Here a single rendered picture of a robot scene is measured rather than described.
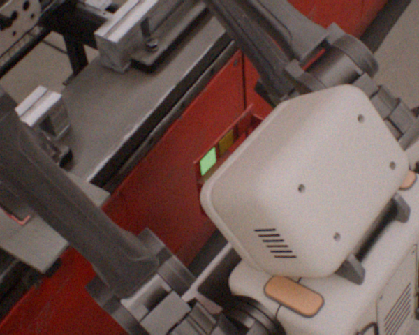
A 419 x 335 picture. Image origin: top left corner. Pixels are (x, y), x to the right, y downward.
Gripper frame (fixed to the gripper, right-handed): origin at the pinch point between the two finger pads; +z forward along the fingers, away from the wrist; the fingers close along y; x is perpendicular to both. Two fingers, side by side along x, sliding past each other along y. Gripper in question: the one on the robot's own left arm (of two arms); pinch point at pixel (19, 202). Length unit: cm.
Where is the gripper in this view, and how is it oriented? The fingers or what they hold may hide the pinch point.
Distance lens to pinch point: 132.0
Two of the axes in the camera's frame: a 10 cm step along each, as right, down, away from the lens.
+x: 7.6, 6.5, 0.5
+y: -5.5, 6.7, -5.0
